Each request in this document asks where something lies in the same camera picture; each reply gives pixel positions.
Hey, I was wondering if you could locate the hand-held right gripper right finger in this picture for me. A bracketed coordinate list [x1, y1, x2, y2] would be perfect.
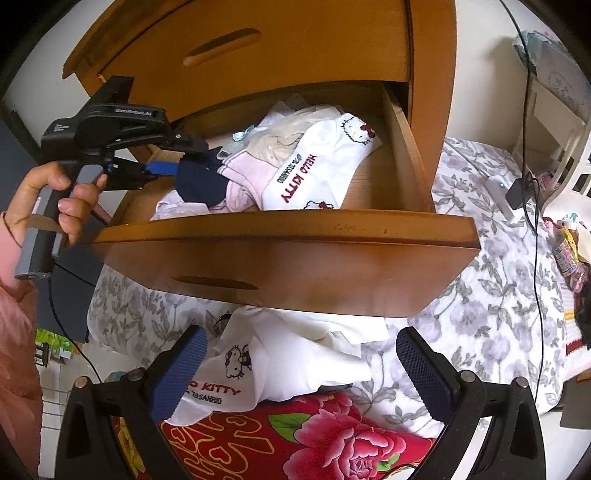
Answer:
[396, 326, 546, 480]

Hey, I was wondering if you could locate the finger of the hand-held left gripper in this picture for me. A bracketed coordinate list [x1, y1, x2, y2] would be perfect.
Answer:
[108, 156, 183, 191]
[159, 130, 209, 158]

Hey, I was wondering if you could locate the grey printed box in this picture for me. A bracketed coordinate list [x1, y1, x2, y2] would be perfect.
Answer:
[531, 39, 591, 116]

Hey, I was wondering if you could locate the wooden nightstand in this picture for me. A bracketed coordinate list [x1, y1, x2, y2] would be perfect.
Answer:
[62, 0, 458, 217]

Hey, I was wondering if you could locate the black cable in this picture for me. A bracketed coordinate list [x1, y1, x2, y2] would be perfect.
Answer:
[505, 0, 548, 407]

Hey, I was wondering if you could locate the white cutout rack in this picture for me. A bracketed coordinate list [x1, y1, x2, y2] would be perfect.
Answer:
[510, 76, 591, 204]

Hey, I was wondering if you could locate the striped crochet mat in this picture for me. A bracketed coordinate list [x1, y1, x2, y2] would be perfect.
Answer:
[561, 295, 591, 379]

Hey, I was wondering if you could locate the white garment with black label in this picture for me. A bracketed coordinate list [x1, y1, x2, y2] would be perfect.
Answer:
[217, 305, 389, 402]

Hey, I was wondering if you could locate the grey floral blanket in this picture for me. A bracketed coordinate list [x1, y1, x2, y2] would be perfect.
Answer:
[88, 136, 571, 439]

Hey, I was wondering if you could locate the wooden drawer with cabinet gap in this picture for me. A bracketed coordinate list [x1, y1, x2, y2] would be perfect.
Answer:
[95, 0, 414, 100]

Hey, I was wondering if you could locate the white power strip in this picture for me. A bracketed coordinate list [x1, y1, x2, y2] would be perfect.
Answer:
[484, 175, 515, 222]

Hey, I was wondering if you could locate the person's left hand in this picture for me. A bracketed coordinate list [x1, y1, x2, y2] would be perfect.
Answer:
[7, 161, 109, 248]

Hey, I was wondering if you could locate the red floral blanket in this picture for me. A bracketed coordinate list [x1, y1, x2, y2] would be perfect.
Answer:
[108, 390, 437, 480]

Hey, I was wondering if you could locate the black charger adapter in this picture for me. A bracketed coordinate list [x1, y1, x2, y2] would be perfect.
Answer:
[505, 174, 539, 208]

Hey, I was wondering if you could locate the pink sock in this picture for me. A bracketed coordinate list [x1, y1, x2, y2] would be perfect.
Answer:
[210, 151, 282, 214]

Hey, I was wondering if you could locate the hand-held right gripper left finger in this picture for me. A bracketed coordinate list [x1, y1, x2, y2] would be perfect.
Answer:
[55, 324, 209, 480]

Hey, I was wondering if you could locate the white cat print sock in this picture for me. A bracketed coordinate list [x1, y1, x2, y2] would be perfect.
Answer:
[261, 112, 385, 212]
[165, 332, 259, 426]

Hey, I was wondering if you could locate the navy sock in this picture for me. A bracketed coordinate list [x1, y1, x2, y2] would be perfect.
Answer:
[174, 147, 230, 208]

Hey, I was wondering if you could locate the person's left forearm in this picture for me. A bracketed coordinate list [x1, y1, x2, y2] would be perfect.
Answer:
[0, 210, 44, 480]

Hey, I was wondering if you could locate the cream mesh garment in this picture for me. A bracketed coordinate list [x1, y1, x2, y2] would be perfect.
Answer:
[247, 107, 345, 160]

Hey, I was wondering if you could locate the white knit cloth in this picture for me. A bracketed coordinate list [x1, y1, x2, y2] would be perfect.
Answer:
[268, 93, 308, 118]

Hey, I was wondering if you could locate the colourful green box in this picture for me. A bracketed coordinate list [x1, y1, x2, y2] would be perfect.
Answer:
[34, 328, 75, 367]

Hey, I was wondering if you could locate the blue-green plastic bag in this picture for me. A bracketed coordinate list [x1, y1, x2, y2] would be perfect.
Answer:
[512, 30, 550, 65]

